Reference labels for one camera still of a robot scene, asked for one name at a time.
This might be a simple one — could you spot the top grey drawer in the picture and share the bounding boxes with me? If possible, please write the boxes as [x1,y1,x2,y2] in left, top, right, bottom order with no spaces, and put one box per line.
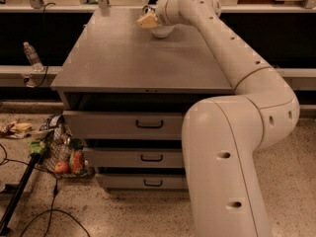
[63,111,183,140]

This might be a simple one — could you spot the red green fruit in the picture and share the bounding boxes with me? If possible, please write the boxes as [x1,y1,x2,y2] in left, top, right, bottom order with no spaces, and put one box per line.
[69,151,84,174]

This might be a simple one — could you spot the bottom grey drawer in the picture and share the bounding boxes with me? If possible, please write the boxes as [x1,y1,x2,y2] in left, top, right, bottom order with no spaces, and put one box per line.
[95,174,188,190]

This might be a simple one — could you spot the grey drawer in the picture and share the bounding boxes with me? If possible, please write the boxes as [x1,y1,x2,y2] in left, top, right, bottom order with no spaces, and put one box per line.
[95,174,188,190]
[83,148,184,168]
[63,111,183,140]

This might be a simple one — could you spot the middle grey drawer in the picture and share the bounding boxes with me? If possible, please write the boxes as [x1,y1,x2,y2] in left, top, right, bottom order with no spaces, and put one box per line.
[83,148,184,168]

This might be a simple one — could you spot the white ceramic bowl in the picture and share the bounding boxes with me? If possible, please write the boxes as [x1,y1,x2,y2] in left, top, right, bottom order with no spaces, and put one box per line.
[150,26,174,39]

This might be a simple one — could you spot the clear plastic water bottle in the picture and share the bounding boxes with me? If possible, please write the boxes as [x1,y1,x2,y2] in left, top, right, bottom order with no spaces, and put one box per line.
[23,41,44,72]

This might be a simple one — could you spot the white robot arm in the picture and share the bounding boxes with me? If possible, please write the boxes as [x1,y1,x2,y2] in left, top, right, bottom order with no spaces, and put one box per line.
[137,0,300,237]

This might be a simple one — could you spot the black floor cable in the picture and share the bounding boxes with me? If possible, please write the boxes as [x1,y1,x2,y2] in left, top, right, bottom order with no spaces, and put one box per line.
[0,143,91,237]

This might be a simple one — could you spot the red apple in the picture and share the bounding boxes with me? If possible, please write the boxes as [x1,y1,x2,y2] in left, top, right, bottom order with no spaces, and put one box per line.
[54,161,69,174]

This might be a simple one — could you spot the grey drawer cabinet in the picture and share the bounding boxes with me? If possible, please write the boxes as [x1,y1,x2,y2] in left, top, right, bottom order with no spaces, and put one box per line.
[52,7,232,177]

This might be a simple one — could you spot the wire mesh basket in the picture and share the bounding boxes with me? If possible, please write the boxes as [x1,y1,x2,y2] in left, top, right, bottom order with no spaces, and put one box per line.
[42,123,95,179]

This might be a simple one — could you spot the black metal pole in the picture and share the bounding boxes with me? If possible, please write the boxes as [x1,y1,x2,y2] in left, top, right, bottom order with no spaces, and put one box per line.
[0,154,40,237]

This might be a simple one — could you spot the snack packets on floor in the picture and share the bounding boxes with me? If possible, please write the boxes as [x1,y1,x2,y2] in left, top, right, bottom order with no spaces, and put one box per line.
[0,121,32,139]

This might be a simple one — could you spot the green sponge packet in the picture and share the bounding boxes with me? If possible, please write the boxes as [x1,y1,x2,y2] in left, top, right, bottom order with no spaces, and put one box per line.
[29,139,46,156]

